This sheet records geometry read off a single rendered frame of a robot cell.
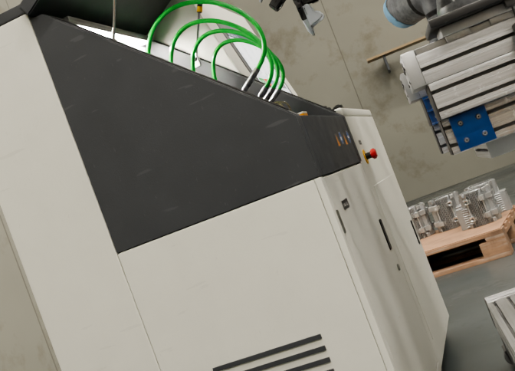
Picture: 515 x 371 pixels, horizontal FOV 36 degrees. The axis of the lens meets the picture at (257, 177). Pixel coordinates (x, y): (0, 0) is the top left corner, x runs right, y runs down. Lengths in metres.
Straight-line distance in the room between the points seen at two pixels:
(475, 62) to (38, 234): 1.21
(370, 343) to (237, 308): 0.34
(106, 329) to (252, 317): 0.41
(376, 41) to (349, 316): 10.06
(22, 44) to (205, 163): 0.60
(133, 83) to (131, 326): 0.63
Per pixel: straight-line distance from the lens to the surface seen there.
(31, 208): 2.19
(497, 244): 4.64
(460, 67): 1.92
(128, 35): 2.54
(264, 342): 1.99
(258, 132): 1.92
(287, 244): 1.92
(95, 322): 2.15
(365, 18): 11.91
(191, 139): 1.97
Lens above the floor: 0.79
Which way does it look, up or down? 2 degrees up
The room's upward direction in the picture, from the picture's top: 21 degrees counter-clockwise
